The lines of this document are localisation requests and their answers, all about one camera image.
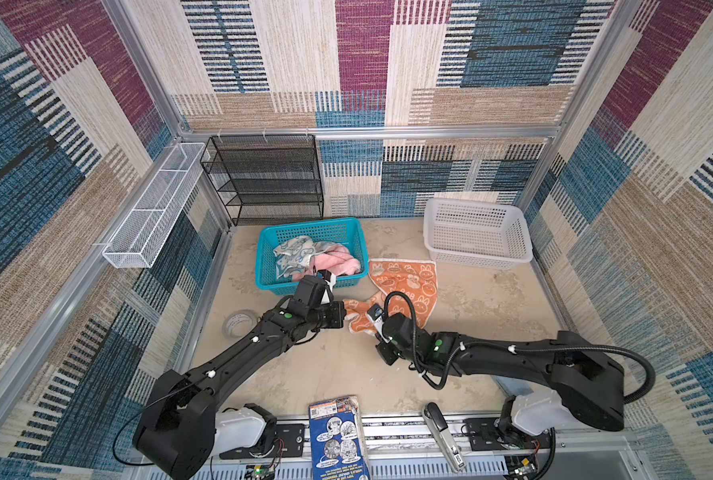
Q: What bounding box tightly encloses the white plastic basket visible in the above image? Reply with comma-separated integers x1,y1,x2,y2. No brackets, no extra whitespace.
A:
424,198,534,270

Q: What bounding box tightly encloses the teal plastic basket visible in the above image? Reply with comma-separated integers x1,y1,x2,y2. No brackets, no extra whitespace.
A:
256,218,369,295

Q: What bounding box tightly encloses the white wire mesh tray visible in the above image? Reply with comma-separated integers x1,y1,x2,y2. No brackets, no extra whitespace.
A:
102,143,206,269

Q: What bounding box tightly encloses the blue bunny pattern towel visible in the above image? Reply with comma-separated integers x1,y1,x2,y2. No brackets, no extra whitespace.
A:
274,235,316,279

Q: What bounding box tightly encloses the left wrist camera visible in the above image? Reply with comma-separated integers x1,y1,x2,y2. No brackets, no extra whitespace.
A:
316,269,338,295

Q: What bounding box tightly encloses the black wire shelf rack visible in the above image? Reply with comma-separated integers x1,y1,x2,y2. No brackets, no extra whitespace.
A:
202,134,324,226

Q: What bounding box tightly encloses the blue printed package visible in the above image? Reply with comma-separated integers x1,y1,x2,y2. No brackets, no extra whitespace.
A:
308,395,372,480

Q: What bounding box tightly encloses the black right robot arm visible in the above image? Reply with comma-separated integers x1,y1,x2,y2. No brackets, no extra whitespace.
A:
368,306,657,436

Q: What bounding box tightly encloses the black silver stapler tool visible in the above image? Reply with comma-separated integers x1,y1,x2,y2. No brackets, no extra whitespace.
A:
422,402,466,473

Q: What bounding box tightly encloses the orange bunny pattern towel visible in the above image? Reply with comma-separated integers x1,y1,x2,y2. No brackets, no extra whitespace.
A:
344,258,439,334

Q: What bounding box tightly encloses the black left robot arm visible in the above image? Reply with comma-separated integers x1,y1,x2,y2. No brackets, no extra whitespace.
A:
132,270,346,479

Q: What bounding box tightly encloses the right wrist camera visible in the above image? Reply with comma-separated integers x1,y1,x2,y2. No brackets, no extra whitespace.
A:
366,304,385,330

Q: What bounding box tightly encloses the pink terry towel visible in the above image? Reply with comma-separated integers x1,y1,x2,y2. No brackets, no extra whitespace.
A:
292,242,363,281

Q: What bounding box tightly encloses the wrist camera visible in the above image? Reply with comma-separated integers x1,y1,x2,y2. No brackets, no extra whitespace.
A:
316,269,338,295
366,304,385,330

